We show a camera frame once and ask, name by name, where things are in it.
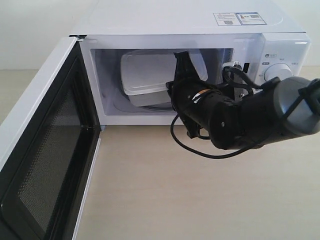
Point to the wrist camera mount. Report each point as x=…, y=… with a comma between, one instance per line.
x=232, y=84

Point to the white microwave oven body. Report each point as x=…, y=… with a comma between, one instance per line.
x=113, y=28

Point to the upper white control knob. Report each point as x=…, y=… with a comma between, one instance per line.
x=280, y=70

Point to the white microwave door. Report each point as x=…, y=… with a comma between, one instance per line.
x=48, y=147

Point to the glass turntable plate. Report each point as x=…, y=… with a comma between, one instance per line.
x=157, y=107

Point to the white plastic lidded container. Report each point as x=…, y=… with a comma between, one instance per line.
x=145, y=72

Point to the blue energy label sticker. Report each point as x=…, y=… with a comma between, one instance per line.
x=250, y=18

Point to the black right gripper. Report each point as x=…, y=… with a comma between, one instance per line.
x=200, y=105

